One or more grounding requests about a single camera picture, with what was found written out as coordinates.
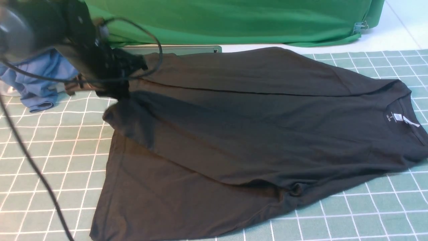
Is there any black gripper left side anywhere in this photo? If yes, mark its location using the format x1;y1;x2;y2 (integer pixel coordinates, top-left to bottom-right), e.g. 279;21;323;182
55;42;148;100

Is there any dark gray long-sleeve top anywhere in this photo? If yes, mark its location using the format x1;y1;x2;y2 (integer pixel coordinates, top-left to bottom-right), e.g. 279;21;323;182
90;48;427;241

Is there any green backdrop cloth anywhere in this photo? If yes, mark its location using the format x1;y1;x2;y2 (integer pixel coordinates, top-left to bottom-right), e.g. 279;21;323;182
86;0;384;47

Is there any blue crumpled garment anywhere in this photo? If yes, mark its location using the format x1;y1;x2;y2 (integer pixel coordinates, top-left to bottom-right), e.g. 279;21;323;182
0;49;78;113

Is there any green checkered tablecloth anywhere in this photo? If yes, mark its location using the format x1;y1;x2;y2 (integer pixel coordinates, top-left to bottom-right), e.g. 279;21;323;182
0;49;428;241

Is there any silver binder clip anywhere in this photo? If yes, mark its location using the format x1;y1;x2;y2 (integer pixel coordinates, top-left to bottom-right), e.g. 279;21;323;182
352;21;369;34

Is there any black cable left side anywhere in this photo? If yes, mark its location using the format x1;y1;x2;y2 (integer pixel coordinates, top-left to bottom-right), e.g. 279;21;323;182
0;17;164;241

